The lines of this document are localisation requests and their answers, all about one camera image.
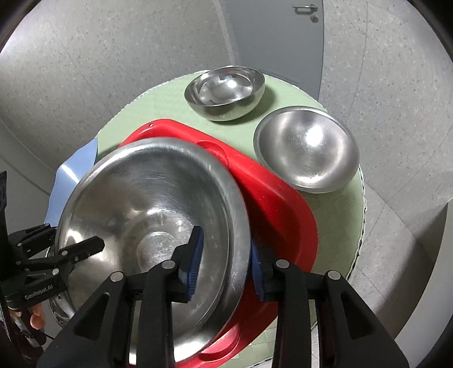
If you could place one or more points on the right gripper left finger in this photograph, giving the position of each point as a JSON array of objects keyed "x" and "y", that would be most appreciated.
[{"x": 99, "y": 334}]

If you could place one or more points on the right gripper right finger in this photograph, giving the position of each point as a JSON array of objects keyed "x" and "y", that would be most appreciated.
[{"x": 349, "y": 333}]

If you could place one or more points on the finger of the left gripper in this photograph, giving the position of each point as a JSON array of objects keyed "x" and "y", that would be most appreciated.
[
  {"x": 68, "y": 257},
  {"x": 31, "y": 241}
]

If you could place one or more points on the large steel bowl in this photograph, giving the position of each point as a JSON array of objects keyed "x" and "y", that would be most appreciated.
[{"x": 143, "y": 200}]

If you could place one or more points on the medium steel bowl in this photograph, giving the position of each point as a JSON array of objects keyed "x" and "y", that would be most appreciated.
[{"x": 307, "y": 148}]

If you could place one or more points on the person's left hand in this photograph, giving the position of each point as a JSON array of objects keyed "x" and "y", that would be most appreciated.
[{"x": 37, "y": 316}]

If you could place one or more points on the red plastic basin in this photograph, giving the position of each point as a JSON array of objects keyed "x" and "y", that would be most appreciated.
[{"x": 280, "y": 220}]

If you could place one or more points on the small shiny steel bowl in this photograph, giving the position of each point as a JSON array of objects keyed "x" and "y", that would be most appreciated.
[{"x": 225, "y": 94}]

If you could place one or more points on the grey door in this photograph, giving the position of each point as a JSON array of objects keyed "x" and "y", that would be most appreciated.
[{"x": 271, "y": 37}]

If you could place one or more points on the metal door handle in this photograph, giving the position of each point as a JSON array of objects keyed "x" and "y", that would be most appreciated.
[{"x": 305, "y": 9}]

